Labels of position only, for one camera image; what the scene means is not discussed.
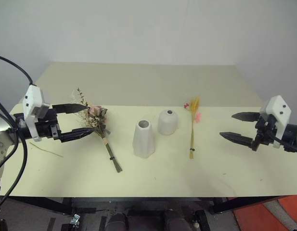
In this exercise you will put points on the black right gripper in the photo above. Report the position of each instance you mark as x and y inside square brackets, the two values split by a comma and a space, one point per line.
[265, 134]

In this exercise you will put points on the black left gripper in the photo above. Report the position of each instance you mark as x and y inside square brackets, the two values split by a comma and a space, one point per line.
[48, 128]

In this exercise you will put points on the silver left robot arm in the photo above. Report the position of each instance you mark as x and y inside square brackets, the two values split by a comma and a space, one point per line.
[1, 124]

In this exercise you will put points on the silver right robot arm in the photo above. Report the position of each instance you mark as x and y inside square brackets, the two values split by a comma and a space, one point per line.
[293, 132]

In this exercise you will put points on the tall white faceted vase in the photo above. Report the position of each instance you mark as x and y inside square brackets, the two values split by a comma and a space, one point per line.
[144, 142]

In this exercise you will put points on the short round white vase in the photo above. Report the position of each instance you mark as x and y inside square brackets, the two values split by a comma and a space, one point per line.
[167, 124]

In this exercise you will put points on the dried pink rose bouquet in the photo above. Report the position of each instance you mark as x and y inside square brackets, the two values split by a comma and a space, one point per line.
[97, 120]

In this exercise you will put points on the loose thin green stem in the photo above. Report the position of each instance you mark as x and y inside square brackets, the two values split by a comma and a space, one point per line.
[46, 150]

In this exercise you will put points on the yellow wheat flower bunch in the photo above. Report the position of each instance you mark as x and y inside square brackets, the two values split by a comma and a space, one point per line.
[193, 125]

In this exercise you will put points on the orange floor mat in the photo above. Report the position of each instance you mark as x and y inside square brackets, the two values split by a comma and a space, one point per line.
[259, 216]

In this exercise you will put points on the silver caster wheel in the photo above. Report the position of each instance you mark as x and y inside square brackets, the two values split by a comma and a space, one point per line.
[76, 219]

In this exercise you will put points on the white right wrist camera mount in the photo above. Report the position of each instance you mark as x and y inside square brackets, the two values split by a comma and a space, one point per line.
[279, 108]

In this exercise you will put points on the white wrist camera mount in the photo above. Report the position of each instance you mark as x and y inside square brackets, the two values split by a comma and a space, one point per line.
[279, 108]
[32, 96]

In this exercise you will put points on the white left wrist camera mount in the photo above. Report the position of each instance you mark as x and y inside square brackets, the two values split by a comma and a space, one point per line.
[32, 96]

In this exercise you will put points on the black table frame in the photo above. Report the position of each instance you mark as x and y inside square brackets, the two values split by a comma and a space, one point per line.
[138, 201]

